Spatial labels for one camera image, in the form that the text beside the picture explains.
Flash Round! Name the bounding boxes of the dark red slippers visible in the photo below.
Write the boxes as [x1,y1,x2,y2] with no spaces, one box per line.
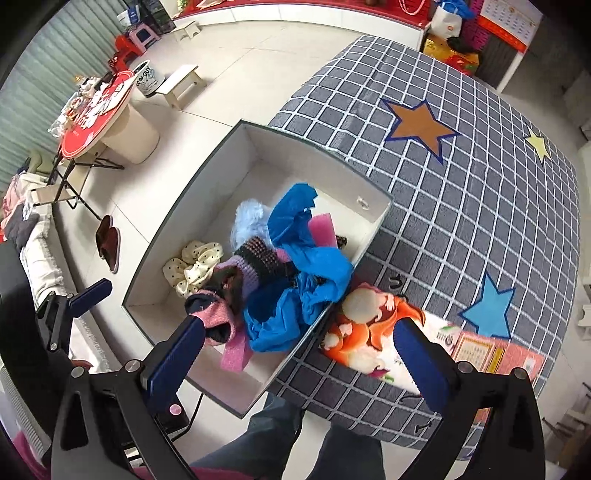
[95,215,119,274]

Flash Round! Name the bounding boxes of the red plastic stool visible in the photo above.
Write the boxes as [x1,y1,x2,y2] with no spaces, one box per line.
[108,34,142,73]

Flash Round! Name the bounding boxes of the person's jeans legs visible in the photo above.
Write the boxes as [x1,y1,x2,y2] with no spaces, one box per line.
[191,394,386,479]

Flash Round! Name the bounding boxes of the white printed bucket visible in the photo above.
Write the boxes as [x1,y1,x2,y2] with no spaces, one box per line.
[132,60,165,98]

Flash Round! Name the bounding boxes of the light blue fluffy cloth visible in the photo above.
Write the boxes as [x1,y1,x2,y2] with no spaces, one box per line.
[230,198,273,251]

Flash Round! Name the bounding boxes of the pink plastic stool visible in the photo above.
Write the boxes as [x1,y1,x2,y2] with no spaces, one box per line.
[128,22,160,53]

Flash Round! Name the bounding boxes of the white storage box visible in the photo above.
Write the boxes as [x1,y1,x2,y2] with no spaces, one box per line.
[123,121,392,418]

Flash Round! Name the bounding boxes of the beige cylindrical bin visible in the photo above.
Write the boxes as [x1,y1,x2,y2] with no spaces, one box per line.
[101,104,160,164]

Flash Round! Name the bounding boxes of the cartoon printed box lid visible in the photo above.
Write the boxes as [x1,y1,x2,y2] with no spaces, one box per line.
[321,283,544,413]

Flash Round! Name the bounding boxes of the blue fabric cloth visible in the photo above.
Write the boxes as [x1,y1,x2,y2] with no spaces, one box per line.
[242,183,353,353]

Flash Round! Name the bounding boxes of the red white tv cabinet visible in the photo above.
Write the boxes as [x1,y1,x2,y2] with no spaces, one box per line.
[174,1,427,50]

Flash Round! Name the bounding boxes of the small pink sponge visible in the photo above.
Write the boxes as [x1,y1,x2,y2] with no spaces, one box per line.
[221,329,253,373]

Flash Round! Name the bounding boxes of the grey checked star rug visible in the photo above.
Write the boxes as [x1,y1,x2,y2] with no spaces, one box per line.
[267,35,581,451]

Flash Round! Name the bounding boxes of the red wall calendar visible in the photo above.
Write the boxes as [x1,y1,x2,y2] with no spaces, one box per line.
[477,0,543,54]

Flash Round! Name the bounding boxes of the small white wooden stool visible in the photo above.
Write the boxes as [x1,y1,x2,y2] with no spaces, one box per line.
[156,64,206,110]

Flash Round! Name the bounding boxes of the large pink sponge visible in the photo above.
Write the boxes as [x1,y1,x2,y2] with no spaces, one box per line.
[308,213,338,248]

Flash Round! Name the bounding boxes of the cream dotted scrunchie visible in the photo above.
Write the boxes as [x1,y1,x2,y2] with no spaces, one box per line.
[161,240,223,299]

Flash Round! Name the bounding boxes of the red round folding table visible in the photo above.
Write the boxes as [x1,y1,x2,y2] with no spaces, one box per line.
[59,70,136,159]

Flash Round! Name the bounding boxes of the purple striped knitted sock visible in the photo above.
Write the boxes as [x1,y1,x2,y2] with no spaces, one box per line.
[214,237,294,302]

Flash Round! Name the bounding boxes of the yellow red gift box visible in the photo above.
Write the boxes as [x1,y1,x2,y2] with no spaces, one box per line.
[423,34,480,77]

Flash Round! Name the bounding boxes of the white shopping bag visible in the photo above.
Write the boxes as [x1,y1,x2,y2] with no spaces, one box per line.
[429,1,463,40]

